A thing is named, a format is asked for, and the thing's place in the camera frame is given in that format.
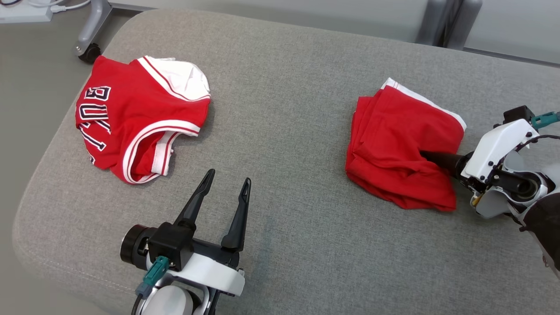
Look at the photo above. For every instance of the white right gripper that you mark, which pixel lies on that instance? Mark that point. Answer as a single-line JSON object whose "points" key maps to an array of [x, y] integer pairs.
{"points": [[494, 144]]}

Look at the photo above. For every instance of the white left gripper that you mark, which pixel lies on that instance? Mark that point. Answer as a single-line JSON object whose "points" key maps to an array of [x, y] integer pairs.
{"points": [[214, 273]]}

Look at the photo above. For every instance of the red shorts white trim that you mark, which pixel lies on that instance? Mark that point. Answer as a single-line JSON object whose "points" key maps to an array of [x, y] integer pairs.
{"points": [[393, 144]]}

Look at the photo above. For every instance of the red white lettered jersey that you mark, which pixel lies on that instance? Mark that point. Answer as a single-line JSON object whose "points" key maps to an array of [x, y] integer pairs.
{"points": [[131, 109]]}

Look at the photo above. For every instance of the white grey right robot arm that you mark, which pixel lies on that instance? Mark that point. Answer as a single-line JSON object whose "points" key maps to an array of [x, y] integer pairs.
{"points": [[547, 218]]}

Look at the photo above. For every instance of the black caster wheel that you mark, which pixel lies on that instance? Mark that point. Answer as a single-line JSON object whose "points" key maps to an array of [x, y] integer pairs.
{"points": [[90, 53]]}

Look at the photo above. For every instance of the grey metal stand leg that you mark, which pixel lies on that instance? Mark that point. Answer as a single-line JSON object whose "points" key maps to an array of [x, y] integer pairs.
{"points": [[94, 22]]}

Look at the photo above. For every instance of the white flat power strip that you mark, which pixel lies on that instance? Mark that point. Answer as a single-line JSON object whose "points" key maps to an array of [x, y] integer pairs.
{"points": [[22, 13]]}

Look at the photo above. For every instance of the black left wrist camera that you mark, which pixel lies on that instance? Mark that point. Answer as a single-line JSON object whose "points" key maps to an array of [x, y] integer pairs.
{"points": [[170, 243]]}

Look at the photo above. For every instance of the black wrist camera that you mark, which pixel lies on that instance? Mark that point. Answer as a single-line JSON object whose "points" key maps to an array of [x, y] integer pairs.
{"points": [[170, 243], [518, 114]]}

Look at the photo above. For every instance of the teal left camera connector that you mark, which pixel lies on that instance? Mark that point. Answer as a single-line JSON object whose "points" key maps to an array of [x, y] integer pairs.
{"points": [[155, 271]]}

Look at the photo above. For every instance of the teal camera connector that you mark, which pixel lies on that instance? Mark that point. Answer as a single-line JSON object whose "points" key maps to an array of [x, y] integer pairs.
{"points": [[544, 119], [155, 271]]}

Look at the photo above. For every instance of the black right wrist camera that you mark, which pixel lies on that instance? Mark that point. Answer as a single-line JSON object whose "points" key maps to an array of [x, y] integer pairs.
{"points": [[518, 114]]}

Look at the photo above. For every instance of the teal right camera connector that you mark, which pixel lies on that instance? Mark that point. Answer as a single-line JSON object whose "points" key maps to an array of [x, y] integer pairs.
{"points": [[544, 119]]}

